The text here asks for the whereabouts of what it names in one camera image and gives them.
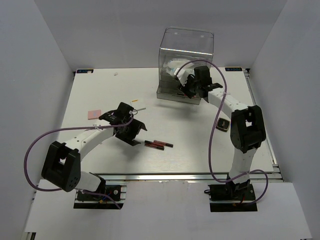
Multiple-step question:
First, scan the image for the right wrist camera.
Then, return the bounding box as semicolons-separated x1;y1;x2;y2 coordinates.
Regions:
174;69;189;86

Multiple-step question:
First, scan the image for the pink square pad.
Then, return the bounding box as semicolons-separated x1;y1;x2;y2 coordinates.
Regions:
87;109;102;120

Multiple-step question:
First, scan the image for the clear acrylic drawer organizer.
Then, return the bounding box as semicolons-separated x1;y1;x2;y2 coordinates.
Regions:
156;26;214;105

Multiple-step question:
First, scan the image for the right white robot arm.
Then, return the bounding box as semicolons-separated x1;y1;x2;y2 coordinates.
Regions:
174;65;266;200

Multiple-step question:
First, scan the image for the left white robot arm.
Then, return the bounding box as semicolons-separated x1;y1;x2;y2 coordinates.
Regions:
41;102;147;200

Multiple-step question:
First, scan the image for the blue label sticker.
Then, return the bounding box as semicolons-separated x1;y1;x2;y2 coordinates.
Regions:
75;69;94;74
224;67;243;72

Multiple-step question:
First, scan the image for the blue label sticker right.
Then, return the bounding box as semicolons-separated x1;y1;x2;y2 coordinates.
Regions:
224;67;243;72

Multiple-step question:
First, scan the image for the blue label sticker left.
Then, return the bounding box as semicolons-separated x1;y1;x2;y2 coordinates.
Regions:
75;69;94;74

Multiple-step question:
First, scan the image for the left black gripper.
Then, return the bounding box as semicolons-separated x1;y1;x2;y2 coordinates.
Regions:
115;117;146;146

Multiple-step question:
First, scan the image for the white cotton pad packet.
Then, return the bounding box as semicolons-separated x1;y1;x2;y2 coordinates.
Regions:
166;58;188;69
166;67;180;77

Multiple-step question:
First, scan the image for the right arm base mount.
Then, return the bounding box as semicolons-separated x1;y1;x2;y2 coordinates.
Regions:
203;184;258;213

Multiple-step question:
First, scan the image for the aluminium table rail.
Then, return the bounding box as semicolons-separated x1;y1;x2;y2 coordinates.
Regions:
100;172;283;181

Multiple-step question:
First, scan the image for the black gold compact case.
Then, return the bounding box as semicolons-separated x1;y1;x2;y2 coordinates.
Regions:
215;117;231;132

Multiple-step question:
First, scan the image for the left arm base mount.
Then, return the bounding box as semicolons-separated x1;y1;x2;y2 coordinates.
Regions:
73;182;127;210

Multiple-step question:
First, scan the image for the dark red lipstick tube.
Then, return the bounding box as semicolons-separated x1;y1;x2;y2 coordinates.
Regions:
153;140;174;148
144;143;165;151

